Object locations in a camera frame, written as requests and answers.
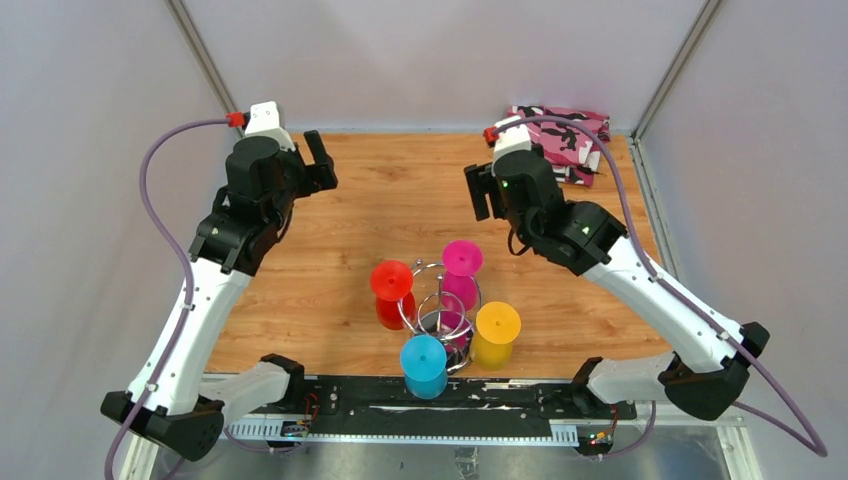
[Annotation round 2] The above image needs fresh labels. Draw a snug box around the chrome wine glass rack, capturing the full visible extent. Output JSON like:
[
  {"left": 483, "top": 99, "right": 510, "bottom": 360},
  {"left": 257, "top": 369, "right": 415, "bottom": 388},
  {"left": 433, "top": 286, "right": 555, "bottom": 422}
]
[{"left": 392, "top": 258, "right": 483, "bottom": 376}]

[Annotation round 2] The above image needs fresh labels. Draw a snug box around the red wine glass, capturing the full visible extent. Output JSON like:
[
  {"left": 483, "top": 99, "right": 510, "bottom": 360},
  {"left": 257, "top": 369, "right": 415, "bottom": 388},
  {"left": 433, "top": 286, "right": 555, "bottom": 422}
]
[{"left": 369, "top": 260, "right": 415, "bottom": 330}]

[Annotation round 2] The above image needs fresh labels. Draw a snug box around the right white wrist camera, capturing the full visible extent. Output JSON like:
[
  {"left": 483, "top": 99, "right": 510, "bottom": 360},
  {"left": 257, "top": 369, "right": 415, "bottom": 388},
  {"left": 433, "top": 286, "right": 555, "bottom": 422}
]
[{"left": 492, "top": 124, "right": 532, "bottom": 162}]

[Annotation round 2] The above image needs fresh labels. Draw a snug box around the magenta wine glass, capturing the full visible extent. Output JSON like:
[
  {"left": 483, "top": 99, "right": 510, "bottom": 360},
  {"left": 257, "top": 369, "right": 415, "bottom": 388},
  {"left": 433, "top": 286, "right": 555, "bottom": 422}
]
[{"left": 441, "top": 240, "right": 484, "bottom": 310}]

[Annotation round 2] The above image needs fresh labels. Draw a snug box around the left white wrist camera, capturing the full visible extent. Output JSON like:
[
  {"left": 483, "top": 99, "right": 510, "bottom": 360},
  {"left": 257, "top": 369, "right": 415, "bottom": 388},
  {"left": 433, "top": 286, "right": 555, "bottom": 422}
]
[{"left": 244, "top": 101, "right": 296, "bottom": 152}]

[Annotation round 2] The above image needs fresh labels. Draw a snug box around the blue wine glass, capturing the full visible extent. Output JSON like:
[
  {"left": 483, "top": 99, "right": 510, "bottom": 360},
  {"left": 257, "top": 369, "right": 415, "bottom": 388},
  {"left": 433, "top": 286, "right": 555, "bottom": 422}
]
[{"left": 399, "top": 335, "right": 448, "bottom": 400}]

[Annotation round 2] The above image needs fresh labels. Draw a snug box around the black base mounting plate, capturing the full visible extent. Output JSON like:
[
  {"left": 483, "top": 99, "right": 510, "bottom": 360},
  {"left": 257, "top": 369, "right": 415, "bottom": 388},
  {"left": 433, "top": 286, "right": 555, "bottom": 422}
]
[{"left": 245, "top": 375, "right": 637, "bottom": 441}]

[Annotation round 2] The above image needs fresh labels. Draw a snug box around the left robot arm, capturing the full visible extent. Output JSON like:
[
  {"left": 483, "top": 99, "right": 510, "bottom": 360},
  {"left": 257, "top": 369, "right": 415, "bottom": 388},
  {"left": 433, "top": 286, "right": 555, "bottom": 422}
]
[{"left": 101, "top": 130, "right": 338, "bottom": 461}]

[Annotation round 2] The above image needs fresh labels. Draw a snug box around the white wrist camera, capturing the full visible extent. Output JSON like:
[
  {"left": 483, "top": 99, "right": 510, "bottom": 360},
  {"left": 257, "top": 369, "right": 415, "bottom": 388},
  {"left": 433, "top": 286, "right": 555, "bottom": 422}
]
[
  {"left": 244, "top": 101, "right": 296, "bottom": 152},
  {"left": 492, "top": 124, "right": 532, "bottom": 162}
]

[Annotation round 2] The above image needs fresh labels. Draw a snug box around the yellow wine glass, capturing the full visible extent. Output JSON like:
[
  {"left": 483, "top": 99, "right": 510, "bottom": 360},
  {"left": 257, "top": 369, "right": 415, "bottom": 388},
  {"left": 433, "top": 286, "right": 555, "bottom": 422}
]
[{"left": 470, "top": 301, "right": 522, "bottom": 371}]

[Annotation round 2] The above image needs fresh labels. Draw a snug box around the aluminium frame rail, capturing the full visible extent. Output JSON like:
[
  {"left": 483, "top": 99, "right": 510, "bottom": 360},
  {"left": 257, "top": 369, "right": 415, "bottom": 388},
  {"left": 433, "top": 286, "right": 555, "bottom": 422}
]
[{"left": 119, "top": 375, "right": 762, "bottom": 479}]

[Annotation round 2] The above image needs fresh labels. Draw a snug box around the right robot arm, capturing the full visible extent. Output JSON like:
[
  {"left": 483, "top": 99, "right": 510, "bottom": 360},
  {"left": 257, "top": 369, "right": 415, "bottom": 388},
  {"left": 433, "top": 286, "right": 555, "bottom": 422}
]
[{"left": 463, "top": 150, "right": 770, "bottom": 421}]

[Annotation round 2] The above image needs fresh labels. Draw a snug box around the pink camouflage cloth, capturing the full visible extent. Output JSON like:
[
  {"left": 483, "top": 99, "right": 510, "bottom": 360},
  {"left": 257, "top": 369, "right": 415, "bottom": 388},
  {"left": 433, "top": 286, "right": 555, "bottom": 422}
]
[{"left": 507, "top": 105, "right": 610, "bottom": 187}]

